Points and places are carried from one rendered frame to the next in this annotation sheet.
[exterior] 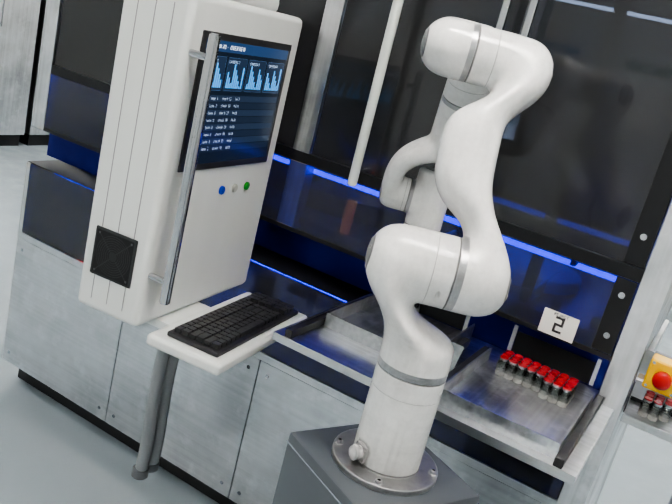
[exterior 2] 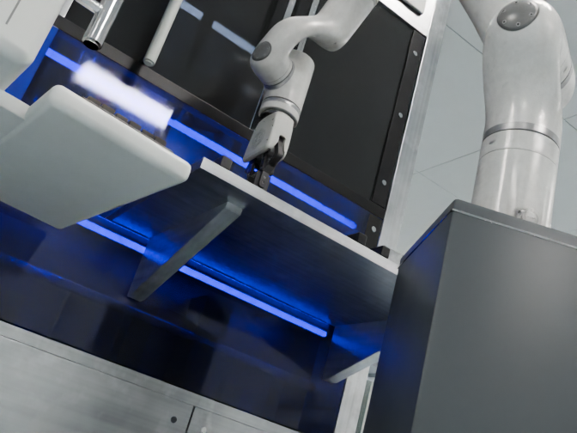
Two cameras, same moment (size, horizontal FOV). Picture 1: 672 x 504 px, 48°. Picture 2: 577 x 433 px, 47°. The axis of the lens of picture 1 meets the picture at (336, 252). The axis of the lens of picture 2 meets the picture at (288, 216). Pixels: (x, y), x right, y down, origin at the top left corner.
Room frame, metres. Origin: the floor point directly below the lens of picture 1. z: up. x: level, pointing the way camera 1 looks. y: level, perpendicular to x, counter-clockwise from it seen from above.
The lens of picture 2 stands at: (0.91, 0.75, 0.43)
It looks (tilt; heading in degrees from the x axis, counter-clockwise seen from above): 23 degrees up; 306
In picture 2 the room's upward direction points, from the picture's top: 17 degrees clockwise
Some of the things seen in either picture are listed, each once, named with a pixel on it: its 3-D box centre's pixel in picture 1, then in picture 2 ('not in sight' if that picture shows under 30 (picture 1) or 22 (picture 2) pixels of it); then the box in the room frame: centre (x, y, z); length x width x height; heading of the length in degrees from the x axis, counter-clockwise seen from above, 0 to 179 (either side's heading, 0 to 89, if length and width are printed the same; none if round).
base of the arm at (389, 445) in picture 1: (397, 416); (512, 200); (1.17, -0.17, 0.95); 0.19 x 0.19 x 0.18
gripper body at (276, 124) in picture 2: not in sight; (270, 139); (1.67, -0.18, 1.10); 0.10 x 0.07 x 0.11; 154
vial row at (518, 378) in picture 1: (533, 379); not in sight; (1.61, -0.51, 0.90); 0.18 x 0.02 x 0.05; 64
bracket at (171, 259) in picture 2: not in sight; (179, 256); (1.73, -0.10, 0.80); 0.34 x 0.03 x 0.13; 154
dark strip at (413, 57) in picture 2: (662, 186); (392, 145); (1.65, -0.65, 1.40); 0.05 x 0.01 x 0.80; 64
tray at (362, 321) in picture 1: (402, 325); not in sight; (1.76, -0.21, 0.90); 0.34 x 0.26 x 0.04; 154
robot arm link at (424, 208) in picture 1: (428, 197); (288, 82); (1.67, -0.17, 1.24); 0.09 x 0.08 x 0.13; 89
